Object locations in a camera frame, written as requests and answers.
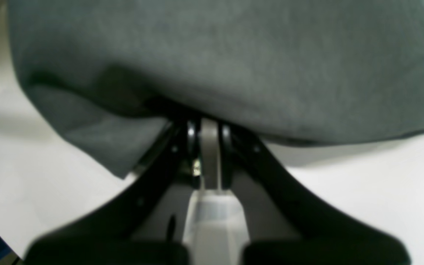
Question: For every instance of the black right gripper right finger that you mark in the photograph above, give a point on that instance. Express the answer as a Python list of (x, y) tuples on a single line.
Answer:
[(287, 224)]

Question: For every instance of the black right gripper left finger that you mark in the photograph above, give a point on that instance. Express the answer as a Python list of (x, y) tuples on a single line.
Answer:
[(144, 224)]

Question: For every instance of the grey T-shirt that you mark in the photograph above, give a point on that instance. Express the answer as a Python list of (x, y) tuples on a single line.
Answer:
[(110, 75)]

